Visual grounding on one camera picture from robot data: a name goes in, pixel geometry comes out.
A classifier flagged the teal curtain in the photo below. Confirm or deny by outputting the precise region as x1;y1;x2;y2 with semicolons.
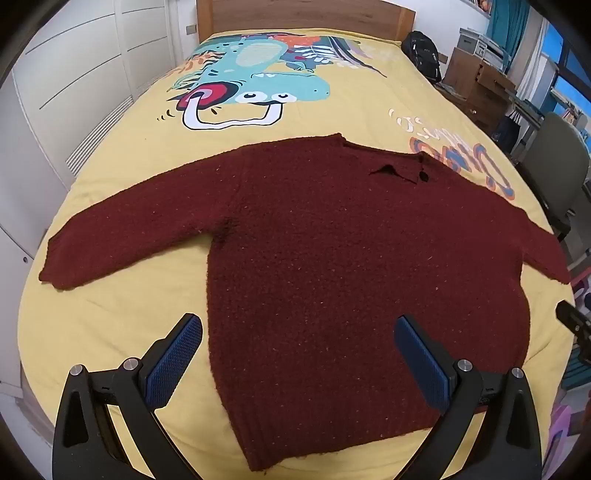
487;0;539;58

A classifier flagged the wooden headboard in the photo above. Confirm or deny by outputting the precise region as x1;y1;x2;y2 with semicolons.
196;0;416;42

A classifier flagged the grey printer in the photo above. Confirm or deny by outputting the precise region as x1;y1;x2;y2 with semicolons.
458;27;511;70

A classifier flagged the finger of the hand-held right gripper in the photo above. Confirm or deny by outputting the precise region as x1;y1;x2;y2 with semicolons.
555;300;591;344

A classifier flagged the white wardrobe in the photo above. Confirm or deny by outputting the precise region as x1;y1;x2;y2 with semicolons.
0;0;200;398

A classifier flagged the dark red knitted sweater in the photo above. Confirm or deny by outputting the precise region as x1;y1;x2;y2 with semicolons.
38;133;572;472

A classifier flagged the black shopping bag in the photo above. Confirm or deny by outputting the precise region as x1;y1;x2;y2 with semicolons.
498;114;525;154

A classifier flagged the yellow printed bedspread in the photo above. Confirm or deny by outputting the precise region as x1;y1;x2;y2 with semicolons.
18;31;575;480

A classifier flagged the grey office chair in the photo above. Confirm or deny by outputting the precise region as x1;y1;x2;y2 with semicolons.
516;112;591;241

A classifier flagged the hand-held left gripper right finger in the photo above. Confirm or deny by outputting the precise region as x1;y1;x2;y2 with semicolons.
393;315;542;480

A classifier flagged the brown cardboard box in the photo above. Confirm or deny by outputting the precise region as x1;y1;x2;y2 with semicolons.
442;46;517;132

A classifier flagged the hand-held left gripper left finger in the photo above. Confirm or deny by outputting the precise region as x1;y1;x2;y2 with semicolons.
52;313;204;480

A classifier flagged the black backpack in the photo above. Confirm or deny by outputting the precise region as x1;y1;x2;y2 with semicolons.
401;30;445;84

